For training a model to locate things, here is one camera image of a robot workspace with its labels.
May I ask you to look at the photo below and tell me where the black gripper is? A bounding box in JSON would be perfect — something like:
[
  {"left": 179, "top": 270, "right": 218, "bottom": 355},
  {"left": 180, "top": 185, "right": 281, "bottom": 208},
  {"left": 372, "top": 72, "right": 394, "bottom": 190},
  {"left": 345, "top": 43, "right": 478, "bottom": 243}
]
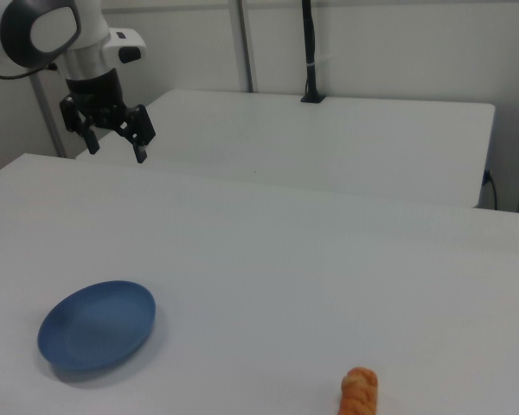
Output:
[{"left": 60, "top": 71, "right": 157, "bottom": 164}]

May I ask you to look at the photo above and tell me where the orange bread roll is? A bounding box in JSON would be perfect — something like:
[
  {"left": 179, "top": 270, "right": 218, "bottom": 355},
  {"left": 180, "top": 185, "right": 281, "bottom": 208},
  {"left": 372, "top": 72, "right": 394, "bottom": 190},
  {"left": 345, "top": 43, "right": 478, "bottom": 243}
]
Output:
[{"left": 340, "top": 366, "right": 380, "bottom": 415}]

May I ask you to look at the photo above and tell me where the blue round plate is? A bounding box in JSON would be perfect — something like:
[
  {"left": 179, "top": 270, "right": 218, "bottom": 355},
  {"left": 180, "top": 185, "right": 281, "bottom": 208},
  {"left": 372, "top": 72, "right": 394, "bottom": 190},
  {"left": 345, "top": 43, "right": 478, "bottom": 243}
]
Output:
[{"left": 36, "top": 280, "right": 157, "bottom": 373}]

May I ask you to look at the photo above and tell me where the white side table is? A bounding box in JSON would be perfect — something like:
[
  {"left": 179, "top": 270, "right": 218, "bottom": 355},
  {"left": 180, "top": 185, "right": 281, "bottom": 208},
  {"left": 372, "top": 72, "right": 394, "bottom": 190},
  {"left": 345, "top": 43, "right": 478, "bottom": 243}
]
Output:
[{"left": 75, "top": 89, "right": 497, "bottom": 209}]

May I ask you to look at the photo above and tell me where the aluminium frame post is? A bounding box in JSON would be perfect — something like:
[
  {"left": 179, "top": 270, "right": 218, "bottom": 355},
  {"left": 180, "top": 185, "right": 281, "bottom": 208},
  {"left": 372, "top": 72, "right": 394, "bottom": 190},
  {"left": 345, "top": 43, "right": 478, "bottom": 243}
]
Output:
[{"left": 30, "top": 73, "right": 68, "bottom": 159}]

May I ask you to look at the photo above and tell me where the dark robot arm cable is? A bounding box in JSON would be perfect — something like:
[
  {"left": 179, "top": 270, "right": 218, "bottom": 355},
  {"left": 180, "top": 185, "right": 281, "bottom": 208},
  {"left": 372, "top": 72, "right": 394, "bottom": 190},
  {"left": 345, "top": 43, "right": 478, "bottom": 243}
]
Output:
[{"left": 0, "top": 63, "right": 57, "bottom": 80}]

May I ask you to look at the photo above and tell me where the grey wall profile strip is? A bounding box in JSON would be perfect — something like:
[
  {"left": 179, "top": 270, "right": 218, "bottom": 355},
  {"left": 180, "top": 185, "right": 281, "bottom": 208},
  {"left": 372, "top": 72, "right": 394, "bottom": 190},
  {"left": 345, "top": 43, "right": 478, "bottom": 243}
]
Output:
[{"left": 228, "top": 0, "right": 256, "bottom": 93}]

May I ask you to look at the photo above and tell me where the black camera pole with clamp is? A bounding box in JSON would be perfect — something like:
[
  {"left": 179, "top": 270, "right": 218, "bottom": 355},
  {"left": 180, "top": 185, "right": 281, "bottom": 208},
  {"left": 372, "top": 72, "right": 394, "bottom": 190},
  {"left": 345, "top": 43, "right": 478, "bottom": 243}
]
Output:
[{"left": 300, "top": 0, "right": 327, "bottom": 105}]

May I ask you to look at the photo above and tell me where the black power cable at socket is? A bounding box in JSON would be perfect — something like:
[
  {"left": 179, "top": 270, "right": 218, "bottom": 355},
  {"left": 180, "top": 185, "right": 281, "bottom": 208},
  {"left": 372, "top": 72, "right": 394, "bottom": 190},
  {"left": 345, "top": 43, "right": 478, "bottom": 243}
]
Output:
[{"left": 482, "top": 169, "right": 499, "bottom": 211}]

